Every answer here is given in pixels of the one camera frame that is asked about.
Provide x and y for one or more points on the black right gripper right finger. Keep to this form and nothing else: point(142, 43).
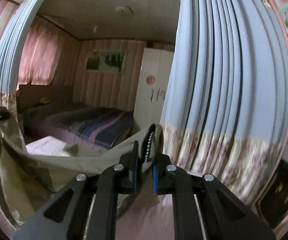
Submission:
point(203, 208)

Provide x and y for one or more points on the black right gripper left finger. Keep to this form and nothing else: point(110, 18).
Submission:
point(86, 207)

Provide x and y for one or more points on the khaki and white garment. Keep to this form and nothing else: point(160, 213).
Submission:
point(28, 181)

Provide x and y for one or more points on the brown wooden headboard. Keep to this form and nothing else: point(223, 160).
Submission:
point(30, 95)

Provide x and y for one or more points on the pink floral bed sheet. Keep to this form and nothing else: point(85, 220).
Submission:
point(141, 216)

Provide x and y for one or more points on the yellow object on headboard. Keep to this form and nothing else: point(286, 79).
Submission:
point(45, 101)

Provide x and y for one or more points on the pink window curtain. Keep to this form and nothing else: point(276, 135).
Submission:
point(40, 55)

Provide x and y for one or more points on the black television set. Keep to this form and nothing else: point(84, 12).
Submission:
point(272, 206)

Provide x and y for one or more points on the blue pink striped blanket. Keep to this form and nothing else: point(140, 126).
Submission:
point(99, 128)

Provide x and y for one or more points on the blue floral curtain right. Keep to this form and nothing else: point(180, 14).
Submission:
point(226, 105)

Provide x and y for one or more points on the white wardrobe with stickers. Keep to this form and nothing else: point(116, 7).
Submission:
point(151, 91)

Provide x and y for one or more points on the round ceiling lamp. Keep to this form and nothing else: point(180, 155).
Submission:
point(123, 10)

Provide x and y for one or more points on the landscape wall poster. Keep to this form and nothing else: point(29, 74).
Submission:
point(110, 61)

